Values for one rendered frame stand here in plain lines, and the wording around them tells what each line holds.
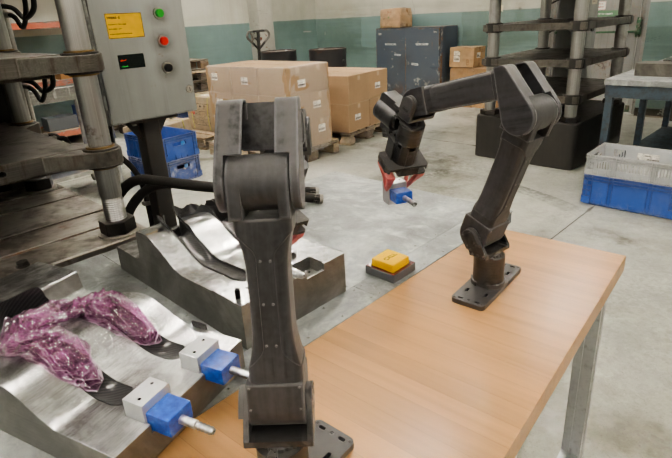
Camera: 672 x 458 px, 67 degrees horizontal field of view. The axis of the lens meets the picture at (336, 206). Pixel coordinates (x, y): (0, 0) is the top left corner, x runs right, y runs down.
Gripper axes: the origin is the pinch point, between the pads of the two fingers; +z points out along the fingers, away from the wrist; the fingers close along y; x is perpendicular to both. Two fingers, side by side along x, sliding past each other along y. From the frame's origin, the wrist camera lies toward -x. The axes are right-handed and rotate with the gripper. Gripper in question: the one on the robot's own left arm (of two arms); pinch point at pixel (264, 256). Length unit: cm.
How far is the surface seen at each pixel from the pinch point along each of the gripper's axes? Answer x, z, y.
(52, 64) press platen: -80, -3, 9
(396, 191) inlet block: -5.4, -3.9, -42.4
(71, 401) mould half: 4.9, 12.6, 33.7
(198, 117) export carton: -436, 190, -269
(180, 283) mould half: -14.0, 15.5, 6.6
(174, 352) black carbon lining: 3.9, 11.9, 17.7
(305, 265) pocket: -0.5, 6.2, -12.5
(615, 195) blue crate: -13, 47, -322
